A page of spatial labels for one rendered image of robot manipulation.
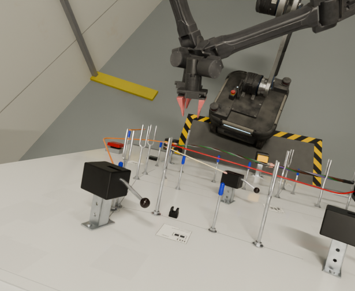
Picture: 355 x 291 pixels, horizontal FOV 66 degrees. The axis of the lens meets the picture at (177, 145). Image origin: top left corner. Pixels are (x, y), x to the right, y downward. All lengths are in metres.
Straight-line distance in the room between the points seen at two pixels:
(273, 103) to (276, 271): 2.01
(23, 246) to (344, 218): 0.42
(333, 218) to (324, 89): 2.55
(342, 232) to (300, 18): 0.68
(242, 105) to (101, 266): 2.02
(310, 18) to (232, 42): 0.23
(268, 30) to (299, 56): 2.28
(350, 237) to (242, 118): 1.81
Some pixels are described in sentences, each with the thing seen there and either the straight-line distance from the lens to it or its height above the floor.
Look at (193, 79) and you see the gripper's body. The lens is 0.94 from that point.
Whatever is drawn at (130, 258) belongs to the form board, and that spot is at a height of 1.60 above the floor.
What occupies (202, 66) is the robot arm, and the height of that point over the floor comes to 1.36.
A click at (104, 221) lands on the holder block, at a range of 0.43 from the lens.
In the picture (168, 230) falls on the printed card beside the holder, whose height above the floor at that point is 1.51.
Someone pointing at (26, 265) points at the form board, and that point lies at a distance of 0.34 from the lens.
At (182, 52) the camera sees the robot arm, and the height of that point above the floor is 1.31.
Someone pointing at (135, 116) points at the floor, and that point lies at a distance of 2.57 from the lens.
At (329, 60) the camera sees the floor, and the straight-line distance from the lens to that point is 3.30.
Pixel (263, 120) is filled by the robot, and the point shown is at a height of 0.24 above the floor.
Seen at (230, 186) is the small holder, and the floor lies 1.35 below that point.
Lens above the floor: 1.95
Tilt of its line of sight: 57 degrees down
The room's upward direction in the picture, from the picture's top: 7 degrees counter-clockwise
